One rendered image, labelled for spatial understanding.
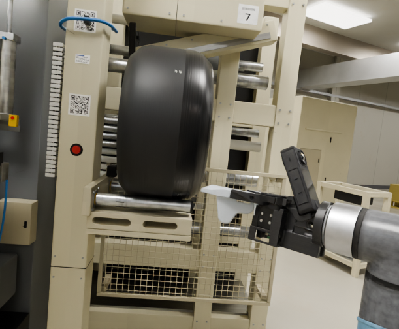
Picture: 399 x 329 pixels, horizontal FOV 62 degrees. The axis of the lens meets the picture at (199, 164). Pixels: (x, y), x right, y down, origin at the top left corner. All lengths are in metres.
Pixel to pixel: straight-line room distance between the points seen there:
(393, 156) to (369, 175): 1.22
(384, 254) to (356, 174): 10.78
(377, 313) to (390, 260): 0.07
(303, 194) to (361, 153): 10.77
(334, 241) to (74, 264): 1.04
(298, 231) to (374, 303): 0.14
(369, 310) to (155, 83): 0.81
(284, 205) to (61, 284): 1.04
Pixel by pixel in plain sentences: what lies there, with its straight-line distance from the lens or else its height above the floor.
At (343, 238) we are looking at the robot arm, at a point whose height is 1.04.
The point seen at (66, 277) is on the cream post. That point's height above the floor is 0.58.
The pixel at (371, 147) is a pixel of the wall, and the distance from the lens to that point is 11.65.
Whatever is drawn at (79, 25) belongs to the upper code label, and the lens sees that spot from 1.32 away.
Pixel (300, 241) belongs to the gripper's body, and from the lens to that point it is 0.55.
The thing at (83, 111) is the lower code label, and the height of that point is 1.20.
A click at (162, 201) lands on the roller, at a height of 0.91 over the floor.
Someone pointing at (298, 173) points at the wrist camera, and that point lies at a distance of 0.55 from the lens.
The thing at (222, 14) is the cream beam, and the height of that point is 1.68.
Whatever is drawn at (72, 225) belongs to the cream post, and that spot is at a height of 0.78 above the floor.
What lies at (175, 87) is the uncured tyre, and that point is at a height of 1.30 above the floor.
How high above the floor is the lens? 1.16
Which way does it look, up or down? 5 degrees down
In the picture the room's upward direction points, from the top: 6 degrees clockwise
